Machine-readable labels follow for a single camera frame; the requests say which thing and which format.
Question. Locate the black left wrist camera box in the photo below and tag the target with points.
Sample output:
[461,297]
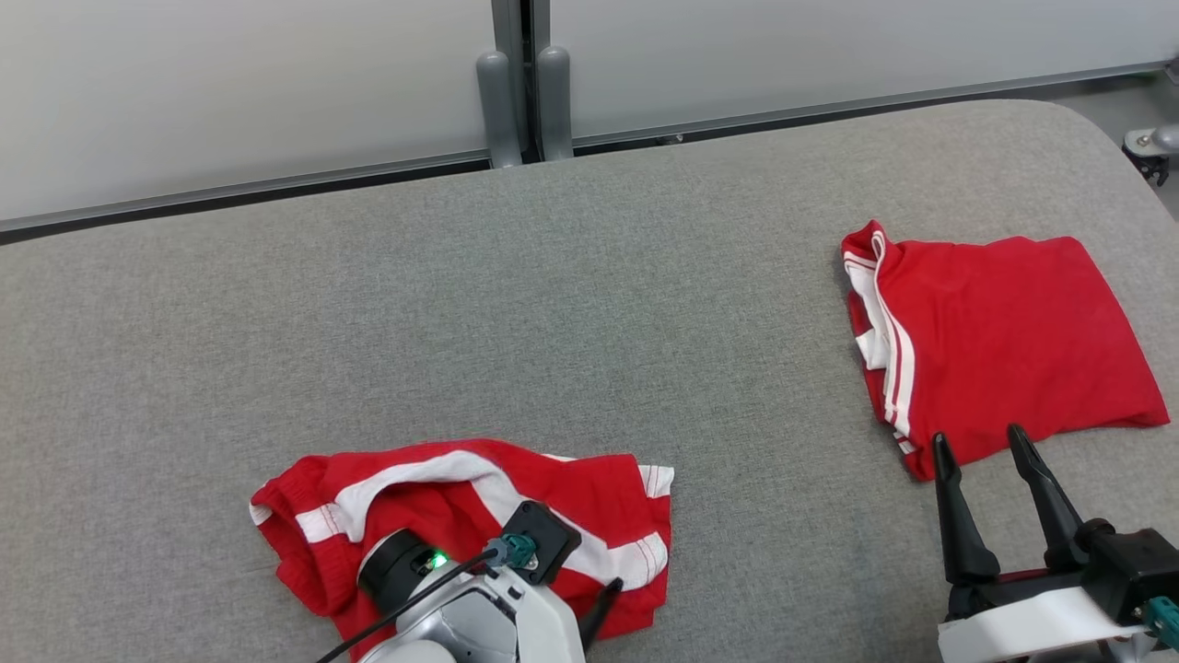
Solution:
[543,543]

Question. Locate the grey partition post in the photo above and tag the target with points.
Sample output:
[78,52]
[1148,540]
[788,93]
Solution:
[505,23]

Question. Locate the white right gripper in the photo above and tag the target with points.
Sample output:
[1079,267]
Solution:
[1013,626]

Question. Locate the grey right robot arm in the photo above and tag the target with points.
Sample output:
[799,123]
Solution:
[1124,654]

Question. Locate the red shorts with white trim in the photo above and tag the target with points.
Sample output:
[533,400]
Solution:
[589,488]

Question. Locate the red and white jersey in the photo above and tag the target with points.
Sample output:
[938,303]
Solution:
[1013,341]

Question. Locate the caster wheel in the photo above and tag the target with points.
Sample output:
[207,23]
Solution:
[1156,143]

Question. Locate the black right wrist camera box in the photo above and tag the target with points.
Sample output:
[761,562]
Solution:
[1133,566]

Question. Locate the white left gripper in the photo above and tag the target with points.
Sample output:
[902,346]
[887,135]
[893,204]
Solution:
[548,631]

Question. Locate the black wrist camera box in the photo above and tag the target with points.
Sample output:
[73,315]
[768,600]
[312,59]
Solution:
[1133,566]
[543,543]

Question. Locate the grey partition base rail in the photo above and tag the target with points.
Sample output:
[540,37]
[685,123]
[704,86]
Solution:
[921,95]
[230,191]

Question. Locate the grey cylindrical post bumper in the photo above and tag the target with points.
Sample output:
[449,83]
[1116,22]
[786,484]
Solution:
[497,110]
[554,106]

